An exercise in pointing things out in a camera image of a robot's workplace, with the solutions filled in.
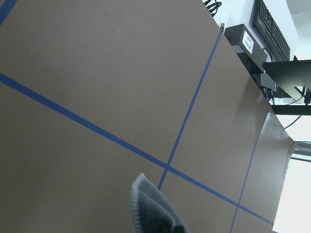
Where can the black power supply box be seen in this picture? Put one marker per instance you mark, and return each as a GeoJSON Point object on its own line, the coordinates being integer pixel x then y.
{"type": "Point", "coordinates": [245, 45]}

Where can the grey blue microfibre towel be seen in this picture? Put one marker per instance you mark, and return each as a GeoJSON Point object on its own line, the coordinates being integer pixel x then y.
{"type": "Point", "coordinates": [151, 212]}

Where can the black keyboard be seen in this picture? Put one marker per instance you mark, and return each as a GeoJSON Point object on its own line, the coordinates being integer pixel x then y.
{"type": "Point", "coordinates": [269, 31]}

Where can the black monitor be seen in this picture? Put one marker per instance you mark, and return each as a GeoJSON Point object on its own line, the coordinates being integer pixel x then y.
{"type": "Point", "coordinates": [294, 78]}

